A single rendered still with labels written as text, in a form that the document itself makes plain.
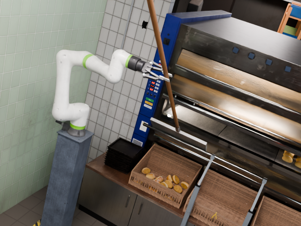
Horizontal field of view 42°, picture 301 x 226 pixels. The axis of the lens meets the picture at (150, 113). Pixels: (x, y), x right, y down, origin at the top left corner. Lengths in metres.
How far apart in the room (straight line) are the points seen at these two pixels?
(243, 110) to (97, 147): 1.75
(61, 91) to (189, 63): 1.38
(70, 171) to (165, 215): 1.04
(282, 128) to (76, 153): 1.83
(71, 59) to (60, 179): 1.00
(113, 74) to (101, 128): 1.85
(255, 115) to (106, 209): 1.72
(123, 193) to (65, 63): 1.53
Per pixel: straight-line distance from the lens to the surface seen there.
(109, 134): 4.34
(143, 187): 3.76
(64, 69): 2.88
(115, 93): 4.17
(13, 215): 4.12
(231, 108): 3.71
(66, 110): 2.93
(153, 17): 1.96
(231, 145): 3.82
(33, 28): 3.31
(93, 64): 2.79
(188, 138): 3.42
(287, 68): 3.55
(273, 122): 3.68
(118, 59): 2.57
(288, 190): 3.88
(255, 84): 3.63
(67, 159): 3.15
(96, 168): 3.91
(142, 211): 3.82
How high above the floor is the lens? 2.66
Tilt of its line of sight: 22 degrees down
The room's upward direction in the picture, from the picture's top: 16 degrees clockwise
